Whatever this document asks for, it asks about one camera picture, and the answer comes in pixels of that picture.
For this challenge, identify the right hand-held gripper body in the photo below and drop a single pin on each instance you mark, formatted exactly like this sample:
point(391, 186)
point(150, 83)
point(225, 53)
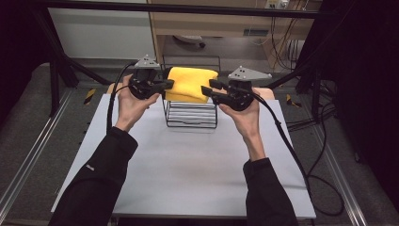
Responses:
point(240, 95)

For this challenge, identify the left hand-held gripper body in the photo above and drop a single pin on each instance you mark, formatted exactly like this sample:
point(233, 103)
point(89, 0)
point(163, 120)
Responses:
point(142, 84)

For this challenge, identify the yellow towel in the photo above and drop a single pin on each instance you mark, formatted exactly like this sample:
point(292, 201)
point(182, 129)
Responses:
point(191, 83)

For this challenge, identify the person's right hand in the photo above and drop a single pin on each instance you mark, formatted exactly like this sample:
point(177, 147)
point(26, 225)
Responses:
point(247, 121)

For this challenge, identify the person's left hand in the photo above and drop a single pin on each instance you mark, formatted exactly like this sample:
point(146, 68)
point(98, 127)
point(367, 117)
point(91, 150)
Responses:
point(130, 109)

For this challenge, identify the tan wooden board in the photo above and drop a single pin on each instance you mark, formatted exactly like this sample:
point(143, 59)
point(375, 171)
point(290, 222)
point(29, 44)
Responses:
point(266, 93)

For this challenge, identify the yellow black tape strip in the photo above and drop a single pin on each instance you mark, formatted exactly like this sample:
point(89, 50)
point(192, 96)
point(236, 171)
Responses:
point(89, 96)
point(292, 101)

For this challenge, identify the wooden desk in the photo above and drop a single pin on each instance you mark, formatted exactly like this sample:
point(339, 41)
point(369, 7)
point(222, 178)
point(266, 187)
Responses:
point(219, 26)

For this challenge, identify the white cabinet panel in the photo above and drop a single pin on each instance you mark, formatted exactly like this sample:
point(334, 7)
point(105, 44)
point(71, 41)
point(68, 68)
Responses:
point(100, 33)

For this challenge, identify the black metal stand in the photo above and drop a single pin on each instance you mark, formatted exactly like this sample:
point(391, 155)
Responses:
point(55, 78)
point(315, 91)

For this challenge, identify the white power strip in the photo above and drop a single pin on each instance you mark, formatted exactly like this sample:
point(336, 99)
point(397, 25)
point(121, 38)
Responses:
point(276, 3)

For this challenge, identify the black metal frame bar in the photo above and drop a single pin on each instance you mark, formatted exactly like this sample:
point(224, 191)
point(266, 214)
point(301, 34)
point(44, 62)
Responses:
point(188, 8)

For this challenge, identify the metal floor rail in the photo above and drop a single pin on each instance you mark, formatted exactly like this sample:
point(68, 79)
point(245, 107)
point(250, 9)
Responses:
point(342, 175)
point(34, 157)

